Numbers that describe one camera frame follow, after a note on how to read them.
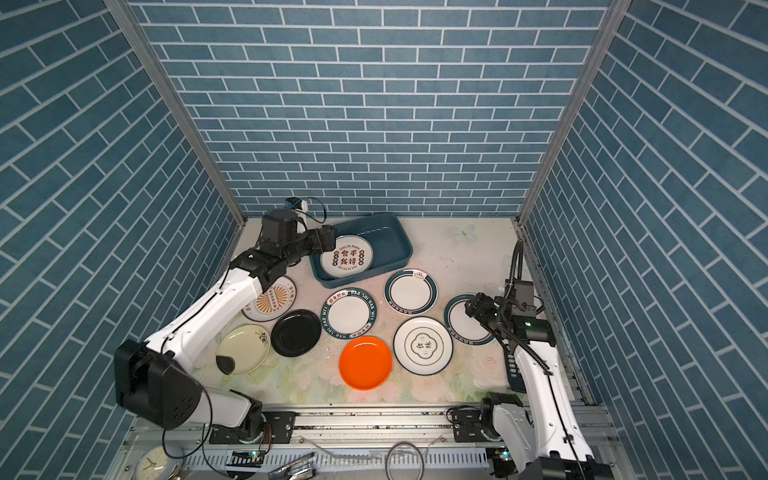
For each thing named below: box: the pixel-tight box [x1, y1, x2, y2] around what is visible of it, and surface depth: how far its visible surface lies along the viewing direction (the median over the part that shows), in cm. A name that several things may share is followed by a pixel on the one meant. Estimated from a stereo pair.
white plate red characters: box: [320, 235, 373, 278], surface depth 107 cm
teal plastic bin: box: [309, 214, 413, 289], surface depth 114 cm
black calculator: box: [503, 345, 527, 394], surface depth 83 cm
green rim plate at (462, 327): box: [444, 294, 495, 346], surface depth 93 cm
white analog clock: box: [134, 446, 169, 480], surface depth 67 cm
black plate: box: [270, 309, 322, 358], surface depth 90 cm
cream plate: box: [216, 324, 271, 376], surface depth 86 cm
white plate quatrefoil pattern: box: [393, 316, 454, 376], surface depth 89 cm
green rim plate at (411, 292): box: [384, 269, 439, 316], surface depth 101 cm
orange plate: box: [339, 336, 392, 391], surface depth 86 cm
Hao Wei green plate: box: [320, 287, 377, 340], surface depth 96 cm
